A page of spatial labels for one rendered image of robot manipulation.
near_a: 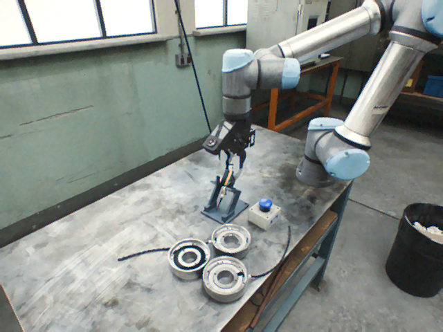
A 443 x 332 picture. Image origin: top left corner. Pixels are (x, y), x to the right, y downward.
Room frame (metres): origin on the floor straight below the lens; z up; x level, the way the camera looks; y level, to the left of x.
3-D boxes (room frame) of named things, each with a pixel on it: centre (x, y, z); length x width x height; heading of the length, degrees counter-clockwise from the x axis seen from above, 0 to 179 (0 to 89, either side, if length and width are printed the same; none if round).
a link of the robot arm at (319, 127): (0.87, -0.36, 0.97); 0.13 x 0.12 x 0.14; 4
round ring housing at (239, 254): (0.52, -0.02, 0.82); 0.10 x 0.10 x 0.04
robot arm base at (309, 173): (0.88, -0.36, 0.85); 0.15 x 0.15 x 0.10
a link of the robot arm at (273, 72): (0.75, -0.14, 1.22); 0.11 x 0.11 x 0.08; 4
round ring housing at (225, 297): (0.41, -0.01, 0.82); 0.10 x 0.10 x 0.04
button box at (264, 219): (0.64, -0.13, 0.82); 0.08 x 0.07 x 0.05; 138
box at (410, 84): (3.40, -2.18, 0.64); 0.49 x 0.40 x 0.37; 53
